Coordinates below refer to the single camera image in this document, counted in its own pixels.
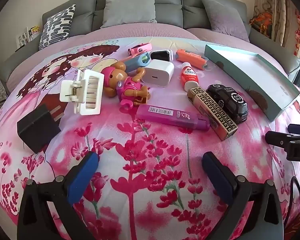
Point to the patterned beige curtain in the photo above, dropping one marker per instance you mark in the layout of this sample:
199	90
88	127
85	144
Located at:
277	2

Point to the white hair claw clip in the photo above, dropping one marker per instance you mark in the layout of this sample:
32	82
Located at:
90	92

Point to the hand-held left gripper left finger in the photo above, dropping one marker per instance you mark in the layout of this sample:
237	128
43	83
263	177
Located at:
82	177

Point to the stack of books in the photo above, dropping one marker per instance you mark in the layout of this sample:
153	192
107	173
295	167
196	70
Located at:
27	36

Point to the white charger cube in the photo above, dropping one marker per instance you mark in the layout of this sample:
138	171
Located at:
157	72

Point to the red glue bottle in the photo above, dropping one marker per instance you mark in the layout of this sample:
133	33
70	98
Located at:
188	78

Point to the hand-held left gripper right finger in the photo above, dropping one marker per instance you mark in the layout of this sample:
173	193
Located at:
217	177

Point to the brown dog toy figure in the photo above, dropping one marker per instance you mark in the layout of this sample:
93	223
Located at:
130	85

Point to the printed cartoon blanket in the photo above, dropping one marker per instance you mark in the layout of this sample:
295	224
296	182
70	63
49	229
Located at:
140	155

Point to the purple grey pillow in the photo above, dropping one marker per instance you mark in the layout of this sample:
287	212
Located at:
222	17

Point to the magenta plastic lighter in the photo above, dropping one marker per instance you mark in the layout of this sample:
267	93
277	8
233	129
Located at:
165	115

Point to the gold patterned lighter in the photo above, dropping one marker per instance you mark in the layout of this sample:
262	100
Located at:
210	110

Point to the black charger plug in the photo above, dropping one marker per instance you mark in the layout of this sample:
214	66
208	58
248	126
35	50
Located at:
37	130

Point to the white smartwatch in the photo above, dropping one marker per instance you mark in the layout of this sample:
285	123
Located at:
160	55

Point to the pink sofa cover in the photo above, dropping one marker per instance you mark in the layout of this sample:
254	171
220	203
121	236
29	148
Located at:
140	30

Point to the blue and orange plastic toy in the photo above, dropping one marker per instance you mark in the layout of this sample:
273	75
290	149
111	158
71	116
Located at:
135	61

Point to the black white patterned pillow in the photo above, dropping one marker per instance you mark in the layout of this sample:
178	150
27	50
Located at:
56	27

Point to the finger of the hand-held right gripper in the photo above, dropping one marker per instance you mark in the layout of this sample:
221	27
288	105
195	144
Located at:
277	138
297	128

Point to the orange utility knife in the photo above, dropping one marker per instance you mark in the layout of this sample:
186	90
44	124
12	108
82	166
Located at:
190	56

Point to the black toy car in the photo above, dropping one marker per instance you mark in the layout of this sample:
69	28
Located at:
227	100

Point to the pink kids watch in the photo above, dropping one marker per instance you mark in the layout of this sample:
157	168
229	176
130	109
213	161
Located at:
140	48

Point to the teal-edged white tray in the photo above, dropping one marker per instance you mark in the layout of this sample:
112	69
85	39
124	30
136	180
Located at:
240	65

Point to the grey sofa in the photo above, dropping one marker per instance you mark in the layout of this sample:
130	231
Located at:
170	0

